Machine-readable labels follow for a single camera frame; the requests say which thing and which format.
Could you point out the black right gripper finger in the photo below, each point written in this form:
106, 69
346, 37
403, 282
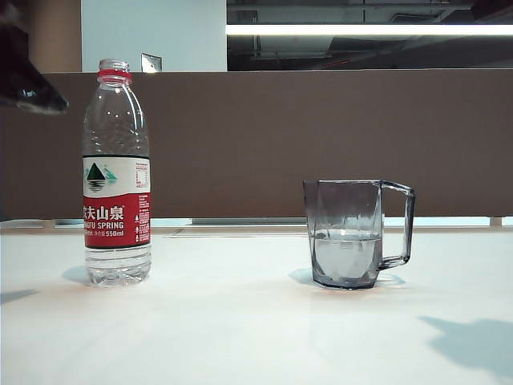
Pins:
24, 80

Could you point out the red-label clear water bottle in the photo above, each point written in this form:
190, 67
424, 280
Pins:
116, 224

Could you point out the clear grey plastic mug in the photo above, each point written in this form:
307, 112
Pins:
344, 248

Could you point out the beige pillar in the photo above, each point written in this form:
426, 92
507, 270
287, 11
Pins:
56, 36

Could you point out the brown desk partition panel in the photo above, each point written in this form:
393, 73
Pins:
280, 140

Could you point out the white ceiling light strip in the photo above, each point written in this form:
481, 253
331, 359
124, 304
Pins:
360, 29

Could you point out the silver wall box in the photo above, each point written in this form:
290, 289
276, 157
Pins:
151, 63

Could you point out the white partition foot bracket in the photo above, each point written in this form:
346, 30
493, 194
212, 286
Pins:
495, 221
48, 224

